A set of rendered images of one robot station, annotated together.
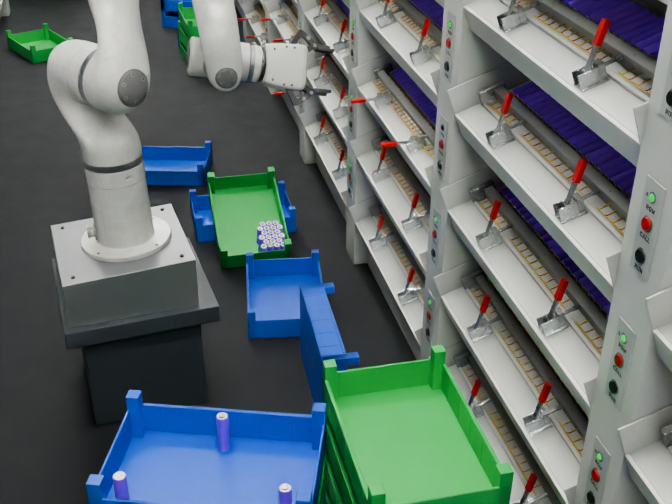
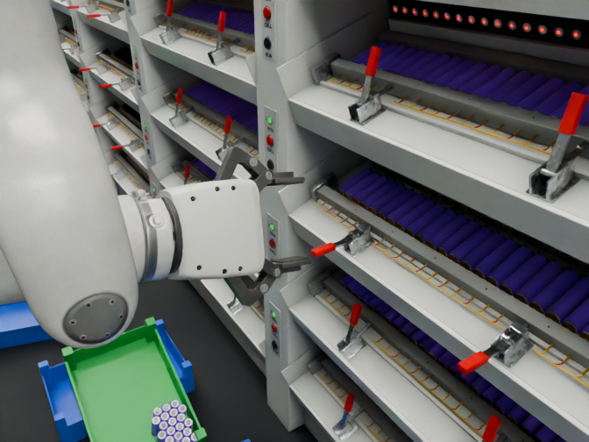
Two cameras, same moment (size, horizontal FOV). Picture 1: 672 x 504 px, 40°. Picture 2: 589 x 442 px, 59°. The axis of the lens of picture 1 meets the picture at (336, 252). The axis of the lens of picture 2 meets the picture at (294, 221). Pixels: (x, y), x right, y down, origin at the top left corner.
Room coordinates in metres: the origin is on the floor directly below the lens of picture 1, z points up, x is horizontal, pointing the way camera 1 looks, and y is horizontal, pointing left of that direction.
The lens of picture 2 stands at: (1.52, 0.20, 0.94)
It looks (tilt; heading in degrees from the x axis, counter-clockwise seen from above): 28 degrees down; 341
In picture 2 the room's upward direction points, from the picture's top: straight up
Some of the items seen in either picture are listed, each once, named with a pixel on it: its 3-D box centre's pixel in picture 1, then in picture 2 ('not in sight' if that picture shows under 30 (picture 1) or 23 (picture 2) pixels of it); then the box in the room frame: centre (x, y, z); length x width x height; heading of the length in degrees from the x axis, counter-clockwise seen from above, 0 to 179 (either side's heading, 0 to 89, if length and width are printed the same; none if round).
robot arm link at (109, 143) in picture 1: (94, 102); not in sight; (1.74, 0.49, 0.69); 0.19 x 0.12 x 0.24; 50
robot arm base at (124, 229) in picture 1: (120, 200); not in sight; (1.72, 0.45, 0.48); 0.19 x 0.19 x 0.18
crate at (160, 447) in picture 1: (214, 462); not in sight; (0.98, 0.17, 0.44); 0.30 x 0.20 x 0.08; 85
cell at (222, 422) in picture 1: (223, 431); not in sight; (1.05, 0.17, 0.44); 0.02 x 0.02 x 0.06
